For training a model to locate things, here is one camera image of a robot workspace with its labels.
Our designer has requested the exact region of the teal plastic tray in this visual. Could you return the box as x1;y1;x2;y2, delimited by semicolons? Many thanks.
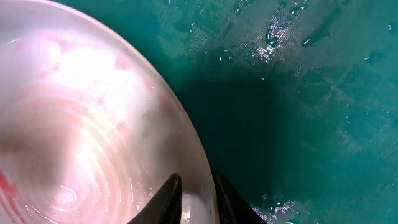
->
64;0;397;223

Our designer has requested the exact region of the light blue plastic plate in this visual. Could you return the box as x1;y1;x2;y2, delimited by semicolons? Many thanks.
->
1;1;219;223

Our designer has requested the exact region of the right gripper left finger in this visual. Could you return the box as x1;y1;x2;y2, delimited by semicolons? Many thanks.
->
127;173;182;224

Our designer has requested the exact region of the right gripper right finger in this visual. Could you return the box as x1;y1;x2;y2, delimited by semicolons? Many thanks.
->
215;175;267;224

